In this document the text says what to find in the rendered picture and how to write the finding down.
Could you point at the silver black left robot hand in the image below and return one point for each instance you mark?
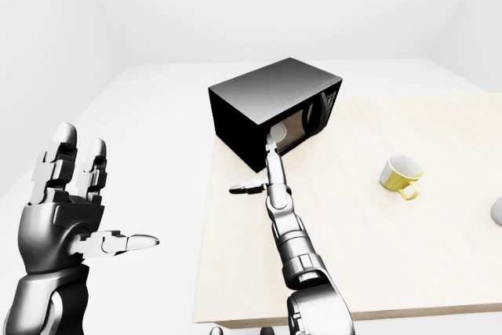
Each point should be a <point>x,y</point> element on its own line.
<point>51,225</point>

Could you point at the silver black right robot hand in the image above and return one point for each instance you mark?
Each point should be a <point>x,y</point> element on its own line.
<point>277,194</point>

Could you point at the yellow and white mug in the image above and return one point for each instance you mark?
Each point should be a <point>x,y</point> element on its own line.
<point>400,176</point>

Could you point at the black microwave oven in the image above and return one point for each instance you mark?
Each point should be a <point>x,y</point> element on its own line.
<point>243,131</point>

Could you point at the white microwave turntable plate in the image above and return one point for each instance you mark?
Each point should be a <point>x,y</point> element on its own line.
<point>281,131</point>

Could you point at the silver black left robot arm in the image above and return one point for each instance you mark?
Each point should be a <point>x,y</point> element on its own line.
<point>35,299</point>

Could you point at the grey rounded object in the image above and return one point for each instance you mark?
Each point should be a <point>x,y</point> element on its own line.
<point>498,213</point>

